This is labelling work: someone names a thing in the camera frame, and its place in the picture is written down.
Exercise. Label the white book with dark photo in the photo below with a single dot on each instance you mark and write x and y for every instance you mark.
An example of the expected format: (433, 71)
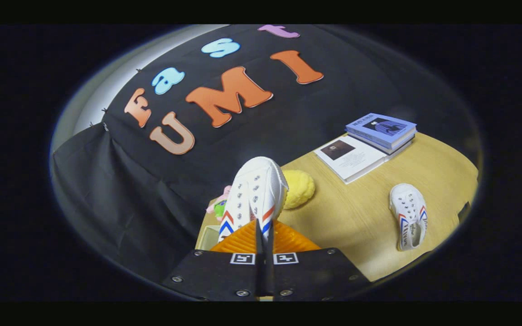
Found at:
(354, 158)

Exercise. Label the blue cover book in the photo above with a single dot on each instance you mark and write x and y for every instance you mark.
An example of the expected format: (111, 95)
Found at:
(379, 127)

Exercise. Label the black backdrop cloth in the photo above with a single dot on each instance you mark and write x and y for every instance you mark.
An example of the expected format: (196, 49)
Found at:
(152, 203)

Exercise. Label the yellow round plush toy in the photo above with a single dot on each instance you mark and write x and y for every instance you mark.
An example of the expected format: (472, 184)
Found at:
(299, 188)

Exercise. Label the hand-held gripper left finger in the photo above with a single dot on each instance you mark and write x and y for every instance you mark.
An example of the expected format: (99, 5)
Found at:
(215, 276)

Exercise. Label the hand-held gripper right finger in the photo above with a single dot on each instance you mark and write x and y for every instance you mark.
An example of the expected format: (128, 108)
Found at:
(311, 276)

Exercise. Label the beige fabric storage box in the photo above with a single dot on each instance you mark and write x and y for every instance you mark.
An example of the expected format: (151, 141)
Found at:
(206, 237)

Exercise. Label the pink and green plush toy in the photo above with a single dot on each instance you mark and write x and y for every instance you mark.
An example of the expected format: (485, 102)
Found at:
(219, 209)

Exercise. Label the black stand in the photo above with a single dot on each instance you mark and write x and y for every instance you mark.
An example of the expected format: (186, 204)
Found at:
(465, 212)

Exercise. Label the white striped canvas shoe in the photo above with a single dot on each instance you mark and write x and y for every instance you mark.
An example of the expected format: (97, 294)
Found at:
(256, 181)
(408, 208)

